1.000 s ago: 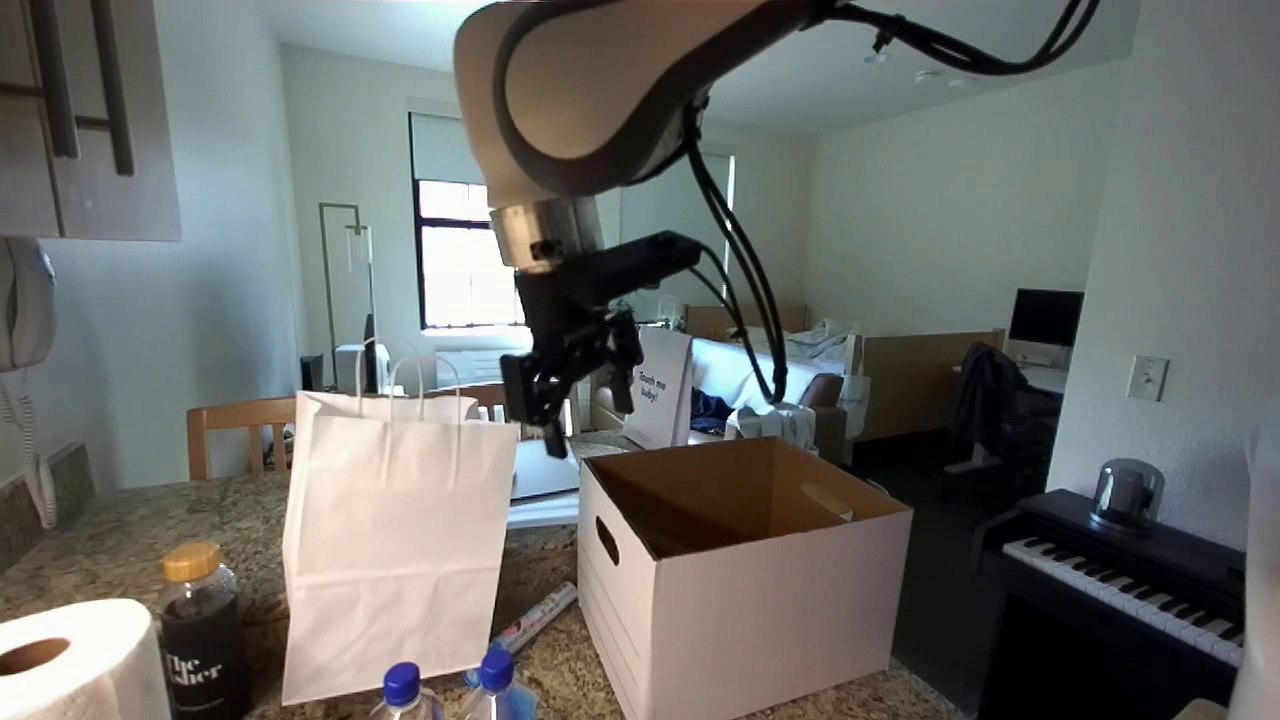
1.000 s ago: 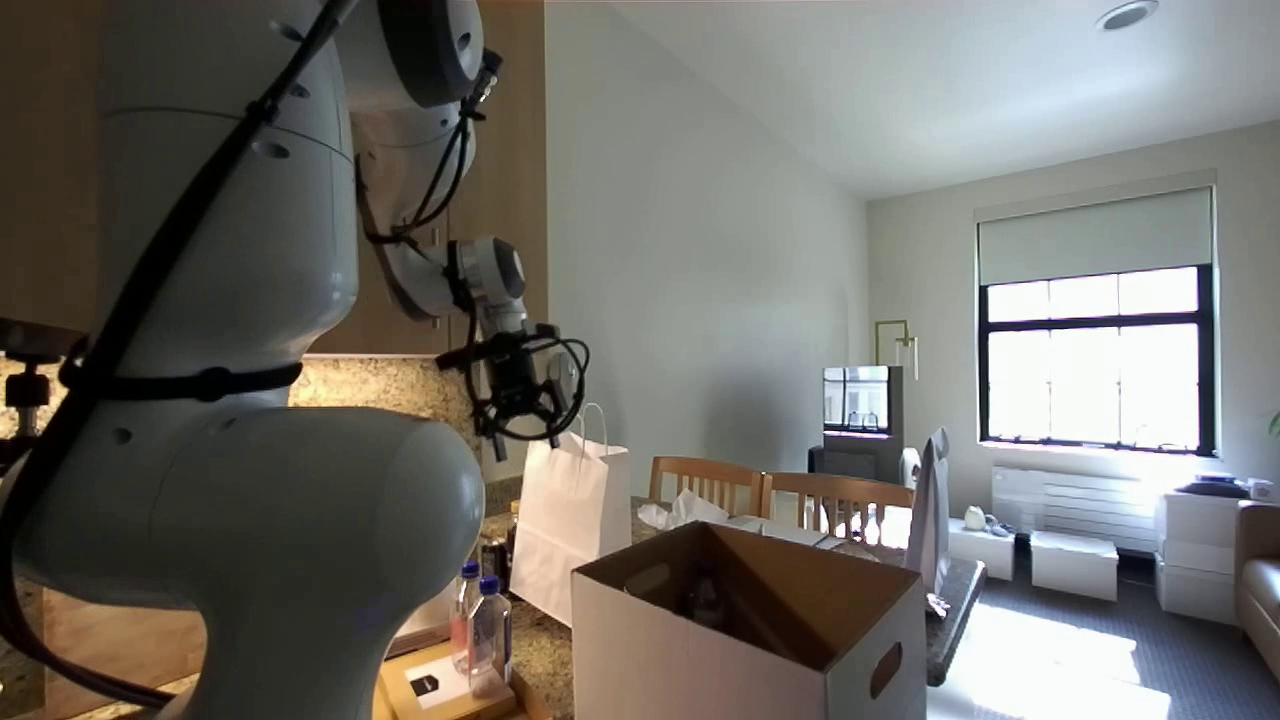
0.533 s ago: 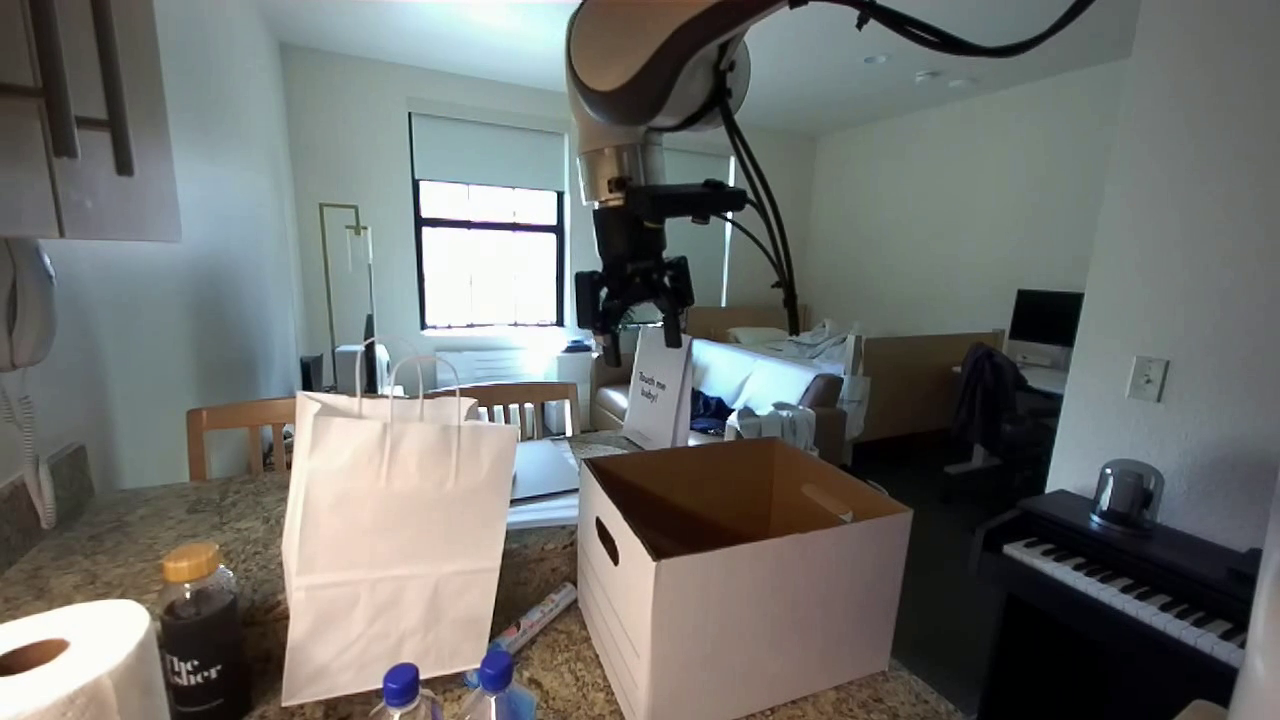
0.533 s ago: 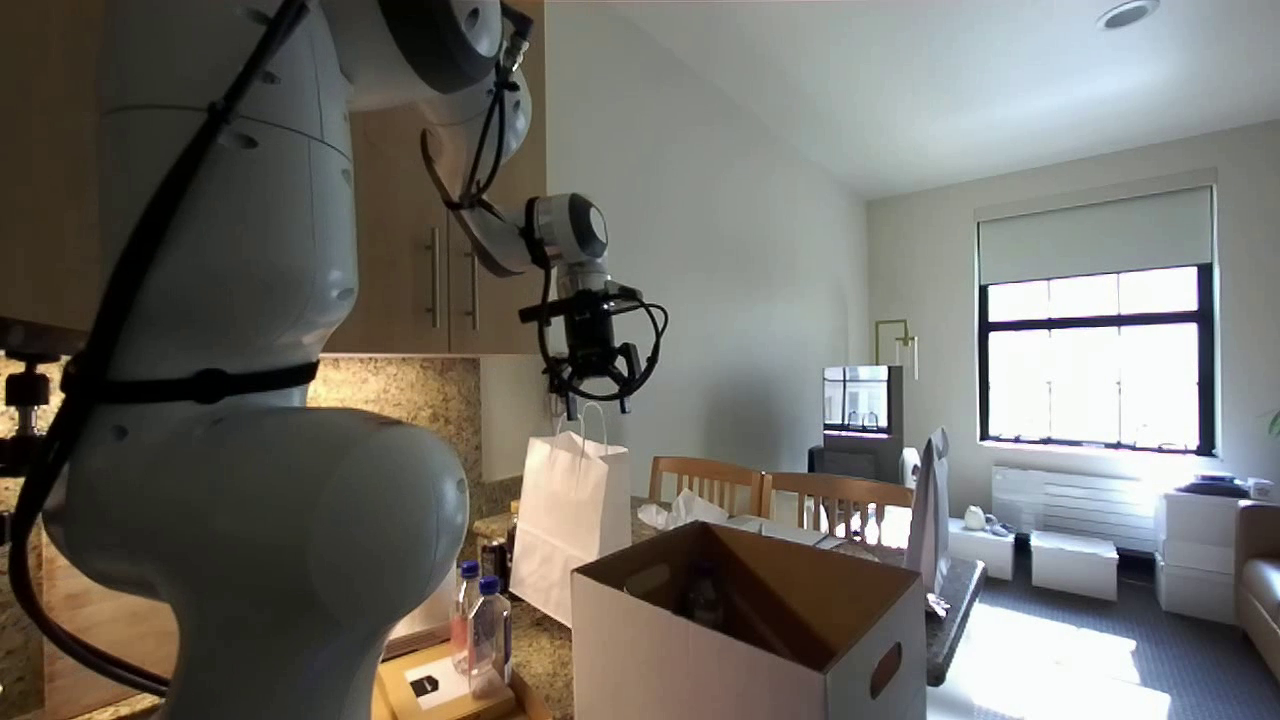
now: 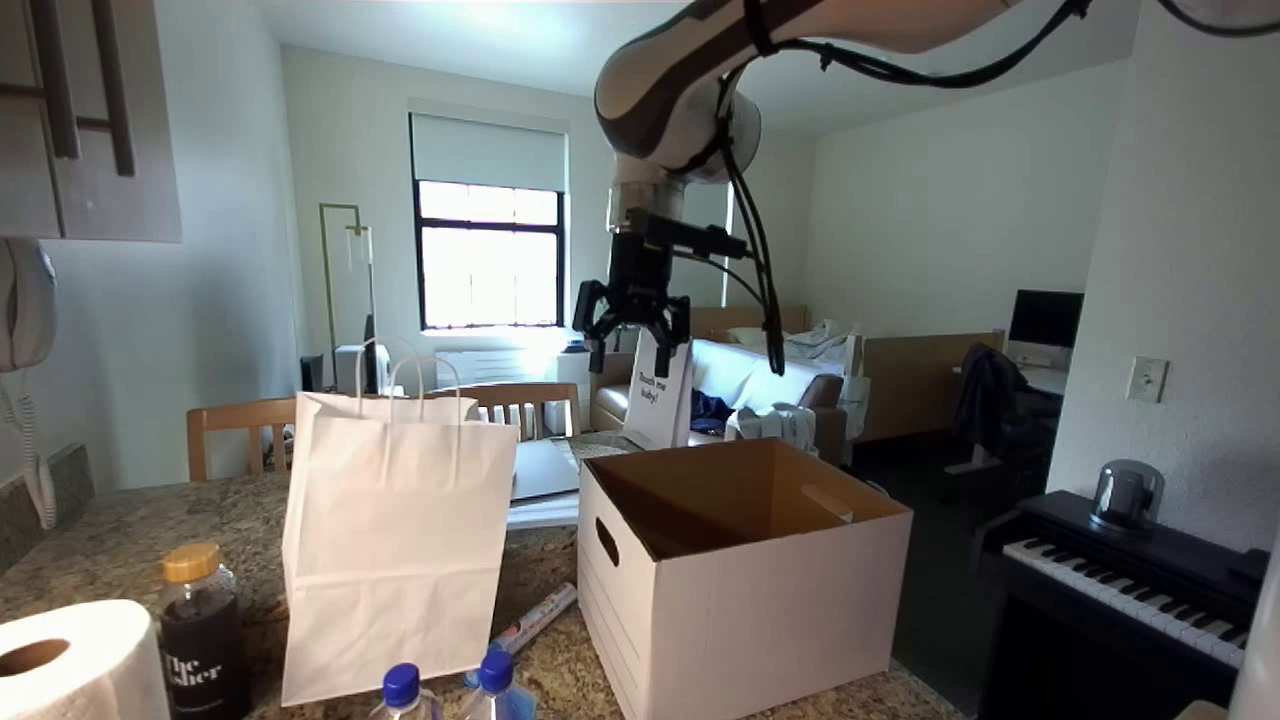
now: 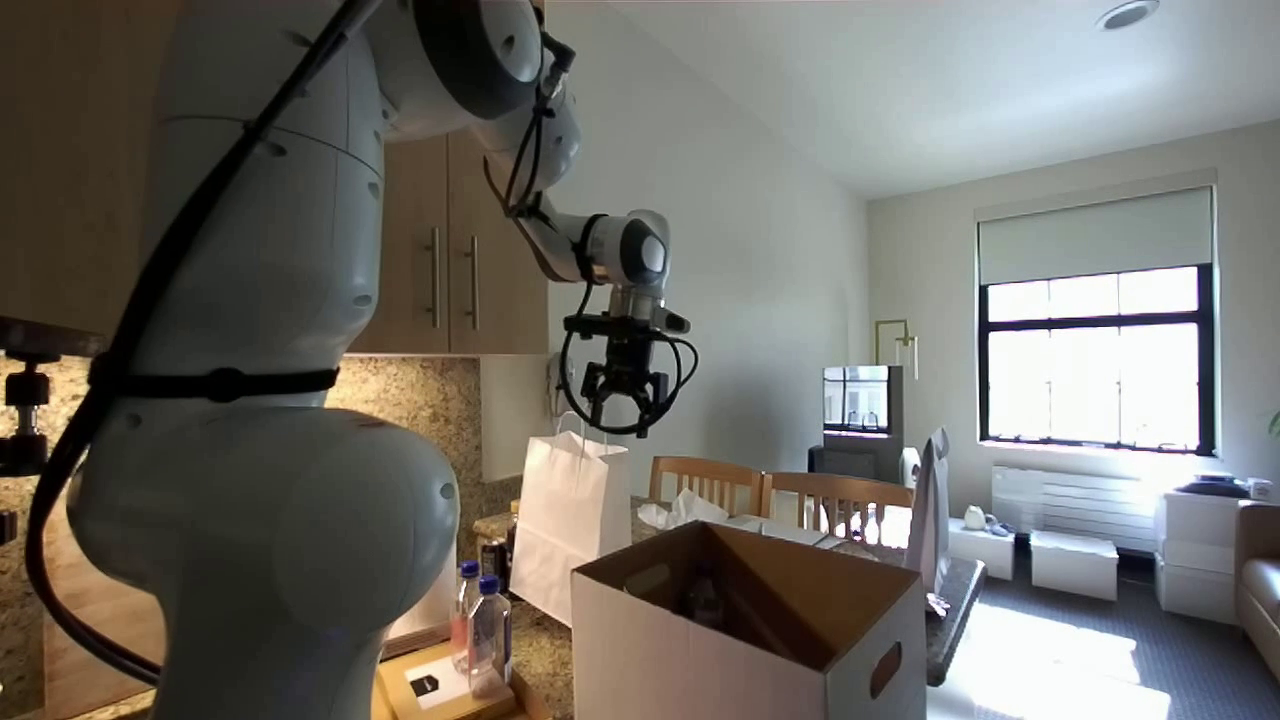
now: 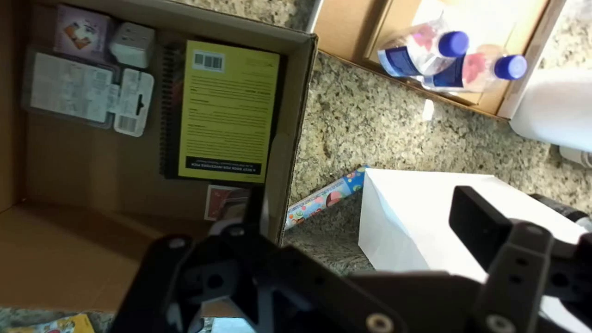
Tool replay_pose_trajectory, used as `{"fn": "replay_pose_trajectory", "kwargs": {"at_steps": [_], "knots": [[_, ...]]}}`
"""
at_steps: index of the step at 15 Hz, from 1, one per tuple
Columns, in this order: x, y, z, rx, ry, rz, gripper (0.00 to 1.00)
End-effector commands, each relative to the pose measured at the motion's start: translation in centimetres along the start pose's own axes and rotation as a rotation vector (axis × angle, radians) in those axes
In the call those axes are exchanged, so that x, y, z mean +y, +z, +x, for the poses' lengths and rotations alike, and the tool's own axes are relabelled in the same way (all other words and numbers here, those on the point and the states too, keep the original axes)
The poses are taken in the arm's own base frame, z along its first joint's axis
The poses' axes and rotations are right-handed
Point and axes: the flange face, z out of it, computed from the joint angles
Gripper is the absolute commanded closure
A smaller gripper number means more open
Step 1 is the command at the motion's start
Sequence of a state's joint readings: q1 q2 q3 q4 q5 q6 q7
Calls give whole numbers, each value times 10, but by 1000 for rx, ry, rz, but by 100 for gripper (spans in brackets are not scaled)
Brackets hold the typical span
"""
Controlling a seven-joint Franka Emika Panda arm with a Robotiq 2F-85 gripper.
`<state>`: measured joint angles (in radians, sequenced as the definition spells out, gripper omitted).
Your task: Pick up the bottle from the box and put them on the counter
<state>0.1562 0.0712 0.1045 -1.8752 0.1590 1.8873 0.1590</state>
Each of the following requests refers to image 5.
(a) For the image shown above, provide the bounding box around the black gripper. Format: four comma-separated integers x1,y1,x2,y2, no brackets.
570,236,694,383

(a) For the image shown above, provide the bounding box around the clear bottle blue cap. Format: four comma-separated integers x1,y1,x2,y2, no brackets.
367,660,448,720
455,646,539,720

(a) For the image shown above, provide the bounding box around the white cardboard storage box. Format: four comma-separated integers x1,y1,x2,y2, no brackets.
570,435,914,720

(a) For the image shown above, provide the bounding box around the white printed shopping bag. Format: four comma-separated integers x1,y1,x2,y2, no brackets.
619,330,694,455

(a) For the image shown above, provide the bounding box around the wooden dining chair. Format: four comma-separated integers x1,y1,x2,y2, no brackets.
450,379,583,444
178,395,301,488

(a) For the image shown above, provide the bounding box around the white radiator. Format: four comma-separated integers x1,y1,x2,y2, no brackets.
425,336,575,394

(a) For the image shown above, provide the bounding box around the white bedding pile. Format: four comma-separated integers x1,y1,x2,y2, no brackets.
692,324,857,451

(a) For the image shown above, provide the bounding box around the black framed window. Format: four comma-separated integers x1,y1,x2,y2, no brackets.
412,177,570,336

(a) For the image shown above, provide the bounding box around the grey dining table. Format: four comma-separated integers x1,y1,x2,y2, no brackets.
507,435,593,536

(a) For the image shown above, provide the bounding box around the white roller blind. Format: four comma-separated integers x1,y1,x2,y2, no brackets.
405,113,570,196

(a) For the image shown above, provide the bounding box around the blue printed tube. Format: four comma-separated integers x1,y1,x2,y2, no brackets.
490,581,580,658

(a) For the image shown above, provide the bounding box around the metal floor stand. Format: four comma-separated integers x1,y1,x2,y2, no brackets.
316,201,381,395

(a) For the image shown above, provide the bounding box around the dark clothes pile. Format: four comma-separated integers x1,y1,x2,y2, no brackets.
953,340,1054,463

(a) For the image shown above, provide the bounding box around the dark computer monitor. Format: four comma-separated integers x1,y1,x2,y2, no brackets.
1005,285,1087,358

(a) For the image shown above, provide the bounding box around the metal kettle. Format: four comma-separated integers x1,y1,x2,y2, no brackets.
1087,455,1166,534

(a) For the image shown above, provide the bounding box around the black digital piano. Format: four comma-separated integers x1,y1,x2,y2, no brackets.
977,488,1273,720

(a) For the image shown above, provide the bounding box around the dark jar cork lid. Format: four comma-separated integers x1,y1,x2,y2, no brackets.
157,536,256,720

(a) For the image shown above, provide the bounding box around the white paper roll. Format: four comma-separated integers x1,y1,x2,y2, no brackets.
0,596,171,720

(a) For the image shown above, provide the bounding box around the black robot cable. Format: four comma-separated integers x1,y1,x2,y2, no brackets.
713,0,1280,379

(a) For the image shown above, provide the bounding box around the white paper handle bag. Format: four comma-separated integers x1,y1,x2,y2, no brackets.
276,331,518,712

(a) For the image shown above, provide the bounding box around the white wall switch plate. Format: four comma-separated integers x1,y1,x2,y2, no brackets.
1124,353,1174,407

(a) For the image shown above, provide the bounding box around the wooden wall cabinet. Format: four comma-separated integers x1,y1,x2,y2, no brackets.
0,0,184,250

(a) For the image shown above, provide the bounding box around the white wall intercom phone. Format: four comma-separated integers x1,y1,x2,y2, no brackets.
0,236,62,536

